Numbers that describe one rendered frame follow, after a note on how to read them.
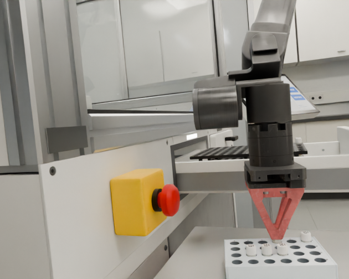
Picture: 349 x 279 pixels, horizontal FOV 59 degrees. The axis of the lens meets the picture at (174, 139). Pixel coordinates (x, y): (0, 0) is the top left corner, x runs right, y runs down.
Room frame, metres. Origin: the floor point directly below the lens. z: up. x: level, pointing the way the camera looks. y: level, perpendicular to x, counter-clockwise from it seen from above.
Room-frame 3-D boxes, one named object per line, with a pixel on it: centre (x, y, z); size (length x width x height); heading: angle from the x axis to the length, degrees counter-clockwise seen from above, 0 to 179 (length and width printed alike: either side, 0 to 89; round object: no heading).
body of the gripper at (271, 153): (0.41, -0.13, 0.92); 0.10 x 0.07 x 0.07; 171
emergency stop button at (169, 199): (0.38, 0.02, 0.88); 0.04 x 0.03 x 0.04; 160
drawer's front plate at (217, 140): (1.01, -0.16, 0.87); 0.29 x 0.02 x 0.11; 160
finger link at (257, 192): (0.41, -0.13, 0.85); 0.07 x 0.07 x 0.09; 81
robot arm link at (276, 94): (0.41, -0.12, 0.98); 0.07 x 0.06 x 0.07; 80
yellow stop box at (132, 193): (0.40, 0.05, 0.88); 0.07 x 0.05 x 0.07; 160
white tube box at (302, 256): (0.38, -0.11, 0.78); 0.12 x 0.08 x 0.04; 82
